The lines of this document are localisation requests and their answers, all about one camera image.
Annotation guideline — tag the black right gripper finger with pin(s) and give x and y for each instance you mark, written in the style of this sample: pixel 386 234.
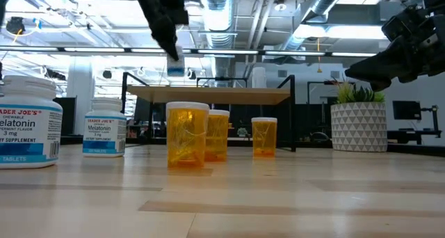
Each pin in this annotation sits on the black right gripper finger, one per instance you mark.
pixel 386 64
pixel 378 84

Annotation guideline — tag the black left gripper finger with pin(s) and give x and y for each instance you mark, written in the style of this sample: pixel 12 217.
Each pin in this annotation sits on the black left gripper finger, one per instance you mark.
pixel 165 34

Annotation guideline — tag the white melatonin supplement bottle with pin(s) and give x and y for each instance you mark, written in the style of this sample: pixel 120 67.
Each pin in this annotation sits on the white melatonin supplement bottle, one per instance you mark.
pixel 28 126
pixel 104 130
pixel 176 68

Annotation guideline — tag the clear plastic bottle white cap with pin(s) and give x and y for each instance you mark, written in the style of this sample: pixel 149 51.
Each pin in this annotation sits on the clear plastic bottle white cap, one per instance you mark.
pixel 259 78

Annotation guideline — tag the amber pill bottle white cap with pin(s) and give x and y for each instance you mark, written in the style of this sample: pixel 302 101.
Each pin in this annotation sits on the amber pill bottle white cap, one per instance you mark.
pixel 187 137
pixel 264 137
pixel 219 137

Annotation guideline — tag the black computer monitor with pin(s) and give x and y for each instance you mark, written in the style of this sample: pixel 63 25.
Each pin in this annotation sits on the black computer monitor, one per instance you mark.
pixel 406 110

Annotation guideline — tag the succulent in patterned white pot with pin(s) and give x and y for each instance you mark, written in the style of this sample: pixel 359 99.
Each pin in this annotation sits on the succulent in patterned white pot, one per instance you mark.
pixel 358 126

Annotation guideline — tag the black background desk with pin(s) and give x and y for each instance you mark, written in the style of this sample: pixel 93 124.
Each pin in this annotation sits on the black background desk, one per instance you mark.
pixel 426 133

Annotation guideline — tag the black partition panel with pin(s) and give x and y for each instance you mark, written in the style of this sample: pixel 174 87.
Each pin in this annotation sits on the black partition panel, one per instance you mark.
pixel 67 116

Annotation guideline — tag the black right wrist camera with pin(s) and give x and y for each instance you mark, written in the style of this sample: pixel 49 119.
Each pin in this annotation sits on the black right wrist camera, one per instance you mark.
pixel 405 24

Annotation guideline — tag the corrugated silver ventilation duct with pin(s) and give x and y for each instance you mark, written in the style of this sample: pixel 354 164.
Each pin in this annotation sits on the corrugated silver ventilation duct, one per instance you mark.
pixel 217 15

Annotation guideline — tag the black rail with light strips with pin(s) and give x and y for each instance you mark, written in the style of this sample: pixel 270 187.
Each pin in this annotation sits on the black rail with light strips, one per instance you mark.
pixel 226 51

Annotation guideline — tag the wooden shelf black metal frame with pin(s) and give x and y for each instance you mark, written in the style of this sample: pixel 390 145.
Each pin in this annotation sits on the wooden shelf black metal frame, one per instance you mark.
pixel 226 96

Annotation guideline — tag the smooth silver ventilation duct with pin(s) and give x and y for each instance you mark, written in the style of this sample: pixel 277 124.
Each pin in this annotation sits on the smooth silver ventilation duct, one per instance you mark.
pixel 325 1

